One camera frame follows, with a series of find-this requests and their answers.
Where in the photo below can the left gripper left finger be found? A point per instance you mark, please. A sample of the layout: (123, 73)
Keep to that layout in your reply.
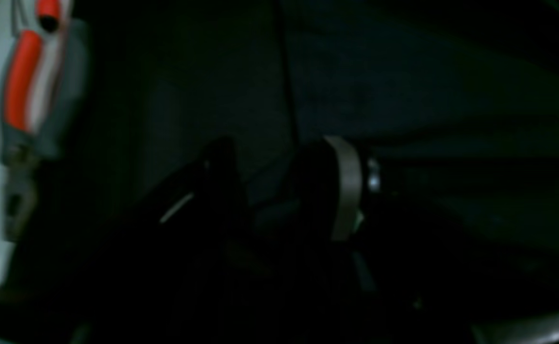
(151, 275)

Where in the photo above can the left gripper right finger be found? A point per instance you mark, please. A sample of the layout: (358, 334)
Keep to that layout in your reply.
(351, 191)

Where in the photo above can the dark navy t-shirt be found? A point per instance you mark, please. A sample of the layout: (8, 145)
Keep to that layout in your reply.
(458, 100)

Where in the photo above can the black table cloth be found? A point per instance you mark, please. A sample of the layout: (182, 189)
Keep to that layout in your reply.
(169, 77)

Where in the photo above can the orange clamp far left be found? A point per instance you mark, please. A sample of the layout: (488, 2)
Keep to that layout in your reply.
(45, 85)

